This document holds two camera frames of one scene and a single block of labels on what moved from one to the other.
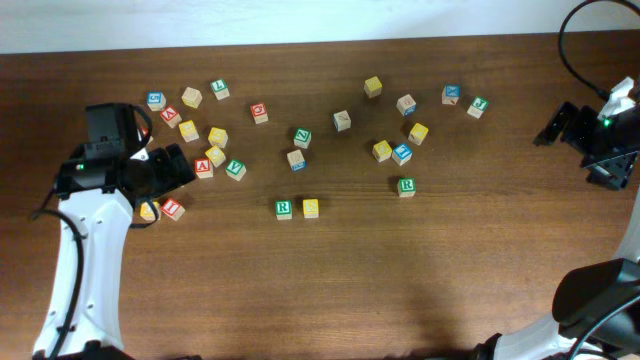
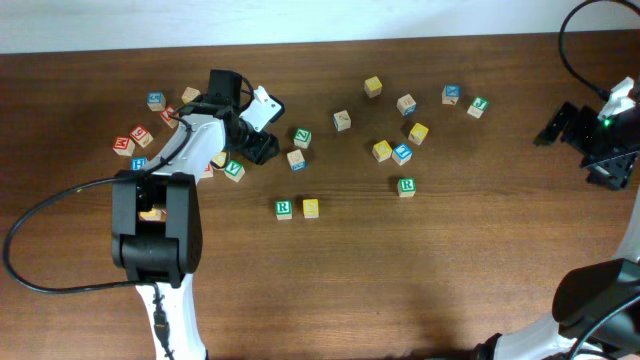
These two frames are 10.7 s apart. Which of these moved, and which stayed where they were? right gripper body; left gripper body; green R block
Moved: left gripper body
Stayed: right gripper body; green R block
